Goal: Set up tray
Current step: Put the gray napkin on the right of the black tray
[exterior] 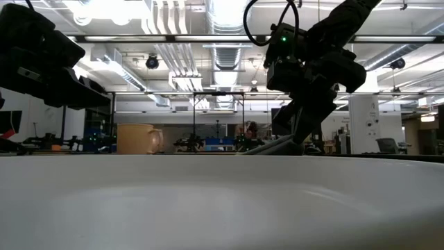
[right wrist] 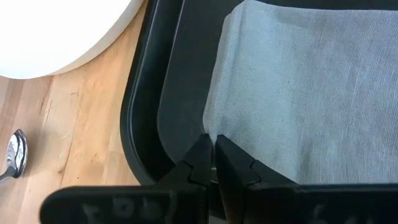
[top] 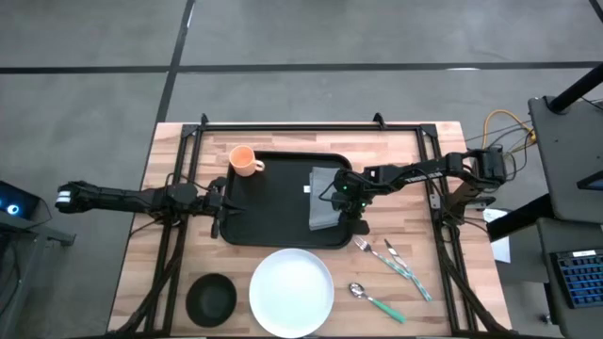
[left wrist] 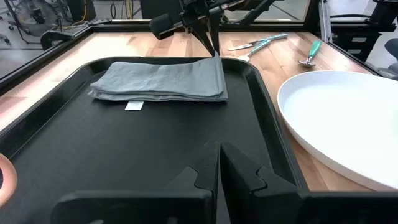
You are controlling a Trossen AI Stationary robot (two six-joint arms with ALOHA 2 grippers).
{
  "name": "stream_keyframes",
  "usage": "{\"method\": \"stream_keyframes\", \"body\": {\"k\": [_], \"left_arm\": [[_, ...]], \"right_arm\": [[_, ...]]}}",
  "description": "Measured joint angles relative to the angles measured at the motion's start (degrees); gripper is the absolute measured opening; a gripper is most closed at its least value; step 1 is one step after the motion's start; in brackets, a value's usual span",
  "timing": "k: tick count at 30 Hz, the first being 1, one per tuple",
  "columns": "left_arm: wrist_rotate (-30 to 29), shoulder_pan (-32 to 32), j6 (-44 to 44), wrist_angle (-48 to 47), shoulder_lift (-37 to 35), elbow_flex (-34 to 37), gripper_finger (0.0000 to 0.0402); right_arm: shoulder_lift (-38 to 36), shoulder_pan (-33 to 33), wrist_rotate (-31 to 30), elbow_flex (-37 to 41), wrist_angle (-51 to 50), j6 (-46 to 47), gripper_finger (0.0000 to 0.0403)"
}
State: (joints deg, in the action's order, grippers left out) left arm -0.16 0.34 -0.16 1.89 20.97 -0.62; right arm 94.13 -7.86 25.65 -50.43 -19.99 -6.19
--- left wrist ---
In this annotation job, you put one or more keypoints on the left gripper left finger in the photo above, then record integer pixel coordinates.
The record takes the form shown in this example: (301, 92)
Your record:
(140, 208)

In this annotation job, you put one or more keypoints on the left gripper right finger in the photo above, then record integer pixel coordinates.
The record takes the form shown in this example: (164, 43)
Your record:
(280, 208)

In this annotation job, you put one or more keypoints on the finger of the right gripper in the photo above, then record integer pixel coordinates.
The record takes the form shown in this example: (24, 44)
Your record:
(215, 31)
(203, 32)

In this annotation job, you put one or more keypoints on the grey cloth napkin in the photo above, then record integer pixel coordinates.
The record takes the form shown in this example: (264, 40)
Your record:
(161, 81)

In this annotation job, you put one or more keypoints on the white round plate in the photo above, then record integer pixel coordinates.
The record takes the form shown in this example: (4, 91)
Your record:
(342, 118)

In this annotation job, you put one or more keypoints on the beige ceramic mug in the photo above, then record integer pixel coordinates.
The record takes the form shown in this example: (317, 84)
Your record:
(6, 180)

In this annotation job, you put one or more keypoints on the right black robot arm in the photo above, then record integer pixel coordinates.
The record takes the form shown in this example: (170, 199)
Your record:
(259, 11)

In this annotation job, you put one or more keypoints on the black plastic tray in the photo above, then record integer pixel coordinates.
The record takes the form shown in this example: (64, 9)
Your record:
(124, 149)

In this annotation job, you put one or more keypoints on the aluminium extrusion bar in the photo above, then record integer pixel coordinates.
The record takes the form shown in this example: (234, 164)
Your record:
(325, 21)

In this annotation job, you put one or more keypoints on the black drawer cabinet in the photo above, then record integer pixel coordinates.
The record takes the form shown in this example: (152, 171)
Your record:
(357, 46)

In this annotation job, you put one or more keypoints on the black floor fan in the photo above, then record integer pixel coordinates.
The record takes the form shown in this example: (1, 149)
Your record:
(35, 15)

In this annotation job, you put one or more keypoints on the dark office chair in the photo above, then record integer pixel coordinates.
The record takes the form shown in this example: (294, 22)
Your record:
(390, 59)

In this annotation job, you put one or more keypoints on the black corner bracket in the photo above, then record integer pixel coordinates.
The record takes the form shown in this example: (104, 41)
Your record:
(59, 35)

